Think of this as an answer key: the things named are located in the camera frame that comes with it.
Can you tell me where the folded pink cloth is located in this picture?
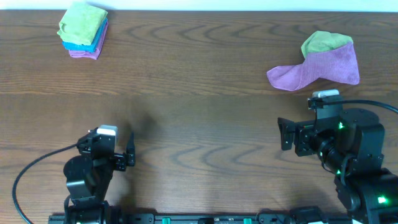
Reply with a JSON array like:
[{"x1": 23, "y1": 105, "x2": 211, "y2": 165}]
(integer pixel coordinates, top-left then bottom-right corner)
[{"x1": 68, "y1": 21, "x2": 109, "y2": 60}]

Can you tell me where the olive green crumpled cloth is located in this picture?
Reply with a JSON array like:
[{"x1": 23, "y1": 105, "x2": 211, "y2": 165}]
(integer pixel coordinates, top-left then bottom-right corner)
[{"x1": 301, "y1": 30, "x2": 353, "y2": 58}]

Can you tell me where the folded blue cloth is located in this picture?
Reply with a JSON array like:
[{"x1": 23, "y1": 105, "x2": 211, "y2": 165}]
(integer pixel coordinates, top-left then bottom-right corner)
[{"x1": 62, "y1": 18, "x2": 108, "y2": 53}]

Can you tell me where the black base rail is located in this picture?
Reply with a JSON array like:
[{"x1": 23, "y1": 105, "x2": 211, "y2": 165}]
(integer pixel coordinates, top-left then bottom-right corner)
[{"x1": 47, "y1": 213, "x2": 358, "y2": 224}]

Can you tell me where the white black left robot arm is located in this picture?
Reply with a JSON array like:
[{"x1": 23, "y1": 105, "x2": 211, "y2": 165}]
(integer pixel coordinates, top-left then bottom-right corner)
[{"x1": 63, "y1": 125, "x2": 136, "y2": 224}]

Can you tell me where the unfolded purple cloth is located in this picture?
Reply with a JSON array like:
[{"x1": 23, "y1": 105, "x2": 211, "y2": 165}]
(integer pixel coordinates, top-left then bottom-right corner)
[{"x1": 266, "y1": 42, "x2": 360, "y2": 91}]

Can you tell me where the light green cloth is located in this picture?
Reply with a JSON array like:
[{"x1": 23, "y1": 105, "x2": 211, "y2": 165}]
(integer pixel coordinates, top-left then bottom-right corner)
[{"x1": 57, "y1": 2, "x2": 108, "y2": 45}]

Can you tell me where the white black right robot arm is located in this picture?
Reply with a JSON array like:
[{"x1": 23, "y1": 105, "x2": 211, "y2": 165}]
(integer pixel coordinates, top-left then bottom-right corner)
[{"x1": 277, "y1": 103, "x2": 397, "y2": 223}]

